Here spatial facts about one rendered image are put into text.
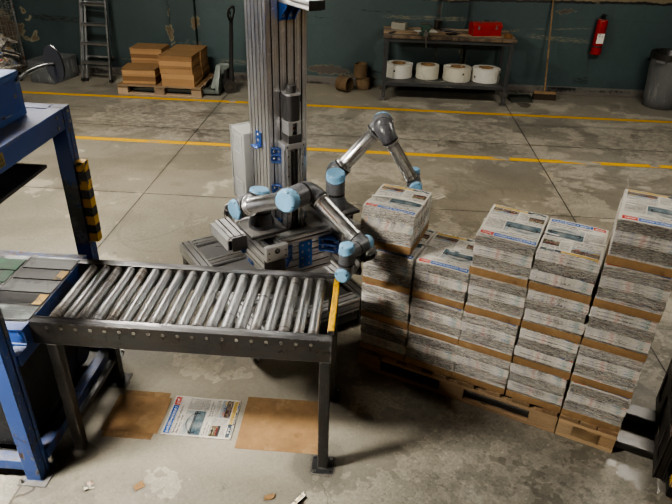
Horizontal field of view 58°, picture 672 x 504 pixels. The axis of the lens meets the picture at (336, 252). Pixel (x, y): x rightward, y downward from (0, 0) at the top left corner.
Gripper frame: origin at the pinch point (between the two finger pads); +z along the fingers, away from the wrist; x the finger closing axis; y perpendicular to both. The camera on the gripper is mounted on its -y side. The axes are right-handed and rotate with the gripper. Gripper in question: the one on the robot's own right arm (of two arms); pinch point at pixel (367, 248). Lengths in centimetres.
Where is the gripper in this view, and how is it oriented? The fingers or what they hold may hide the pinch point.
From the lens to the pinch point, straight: 319.3
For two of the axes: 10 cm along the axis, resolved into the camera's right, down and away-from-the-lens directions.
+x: -9.1, -2.3, 3.4
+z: 4.1, -4.5, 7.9
